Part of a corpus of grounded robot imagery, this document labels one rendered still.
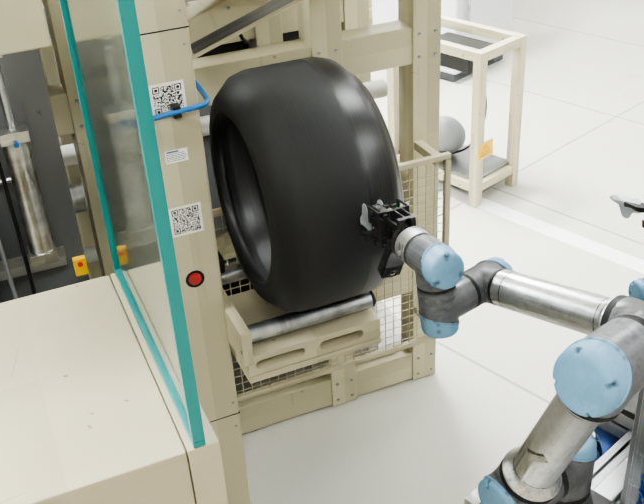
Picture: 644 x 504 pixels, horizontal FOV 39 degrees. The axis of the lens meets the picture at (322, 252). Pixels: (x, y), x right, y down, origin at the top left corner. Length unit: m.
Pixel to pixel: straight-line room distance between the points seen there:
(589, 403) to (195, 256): 1.02
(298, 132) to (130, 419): 0.78
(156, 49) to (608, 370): 1.08
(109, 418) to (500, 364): 2.30
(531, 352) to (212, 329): 1.70
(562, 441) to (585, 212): 3.07
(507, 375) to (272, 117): 1.83
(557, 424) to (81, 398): 0.79
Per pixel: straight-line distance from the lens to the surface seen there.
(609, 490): 2.24
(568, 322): 1.67
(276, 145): 1.94
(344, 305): 2.26
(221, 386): 2.35
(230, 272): 2.43
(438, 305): 1.72
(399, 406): 3.35
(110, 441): 1.43
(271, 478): 3.12
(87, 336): 1.66
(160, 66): 1.92
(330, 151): 1.95
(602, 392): 1.46
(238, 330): 2.15
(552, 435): 1.62
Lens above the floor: 2.21
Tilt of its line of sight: 31 degrees down
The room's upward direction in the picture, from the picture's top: 4 degrees counter-clockwise
